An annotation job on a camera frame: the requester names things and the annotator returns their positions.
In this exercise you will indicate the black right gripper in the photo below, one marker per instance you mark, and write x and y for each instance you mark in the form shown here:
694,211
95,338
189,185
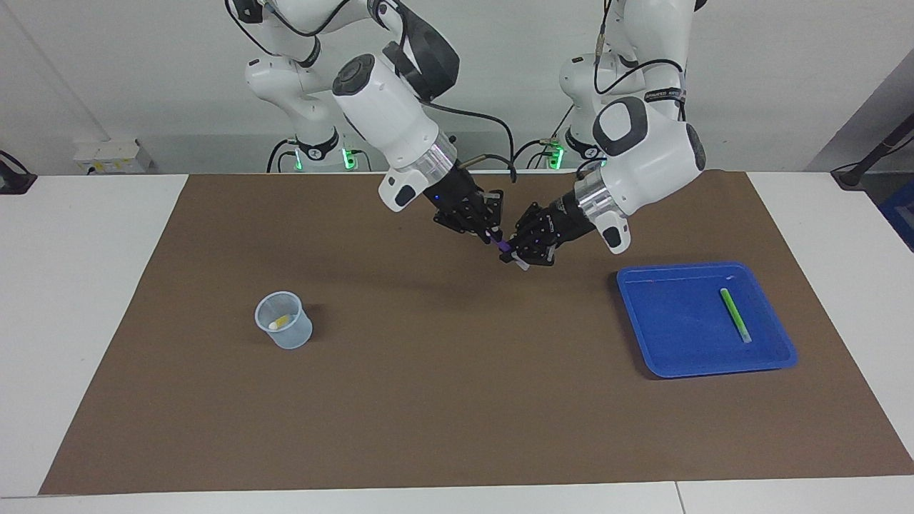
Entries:
460,203

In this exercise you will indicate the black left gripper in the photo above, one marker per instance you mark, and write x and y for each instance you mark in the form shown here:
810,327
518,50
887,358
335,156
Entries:
560,223

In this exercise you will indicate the purple pen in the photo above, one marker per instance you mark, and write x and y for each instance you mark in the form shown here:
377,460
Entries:
503,246

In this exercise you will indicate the green pen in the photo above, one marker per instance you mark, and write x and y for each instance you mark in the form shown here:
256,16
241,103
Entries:
735,314

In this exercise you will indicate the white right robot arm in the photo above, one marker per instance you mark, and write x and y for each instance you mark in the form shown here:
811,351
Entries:
385,100

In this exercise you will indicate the blue plastic tray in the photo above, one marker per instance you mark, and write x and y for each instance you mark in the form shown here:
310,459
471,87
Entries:
678,328

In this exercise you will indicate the brown table mat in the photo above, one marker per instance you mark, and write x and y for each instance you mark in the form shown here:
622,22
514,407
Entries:
457,400

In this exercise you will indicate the translucent plastic cup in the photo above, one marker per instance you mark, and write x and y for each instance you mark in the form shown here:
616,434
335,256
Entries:
293,337

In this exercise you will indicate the yellow pen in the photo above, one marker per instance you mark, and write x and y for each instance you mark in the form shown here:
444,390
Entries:
282,321

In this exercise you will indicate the black stand with pole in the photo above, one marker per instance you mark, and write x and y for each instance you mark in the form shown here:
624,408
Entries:
867,160

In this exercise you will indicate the blue box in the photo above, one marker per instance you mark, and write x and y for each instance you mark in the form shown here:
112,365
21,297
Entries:
901,214

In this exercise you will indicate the white wall socket box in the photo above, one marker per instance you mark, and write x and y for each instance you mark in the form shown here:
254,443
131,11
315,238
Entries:
111,155

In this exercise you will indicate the black clamp mount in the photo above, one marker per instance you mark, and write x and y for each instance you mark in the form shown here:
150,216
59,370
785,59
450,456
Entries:
14,182

